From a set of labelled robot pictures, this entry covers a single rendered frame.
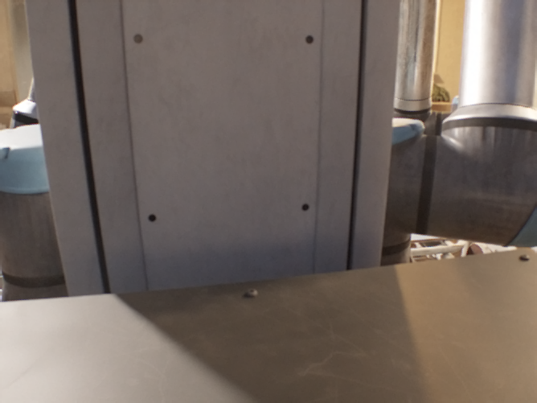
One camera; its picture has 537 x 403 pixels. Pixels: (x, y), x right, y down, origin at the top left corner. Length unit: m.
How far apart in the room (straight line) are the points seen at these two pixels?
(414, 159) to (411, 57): 0.35
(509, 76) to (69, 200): 0.55
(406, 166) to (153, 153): 0.34
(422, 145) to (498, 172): 0.10
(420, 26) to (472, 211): 0.42
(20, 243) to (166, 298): 0.29
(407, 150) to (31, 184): 0.48
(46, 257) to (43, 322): 0.25
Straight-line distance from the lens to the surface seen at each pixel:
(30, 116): 0.70
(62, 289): 0.57
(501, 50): 0.62
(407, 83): 0.89
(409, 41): 0.86
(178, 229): 0.41
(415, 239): 1.27
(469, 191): 0.56
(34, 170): 0.52
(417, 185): 0.56
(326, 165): 0.41
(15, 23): 5.60
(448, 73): 7.83
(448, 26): 7.84
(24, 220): 0.54
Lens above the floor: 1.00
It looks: 18 degrees down
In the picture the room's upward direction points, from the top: straight up
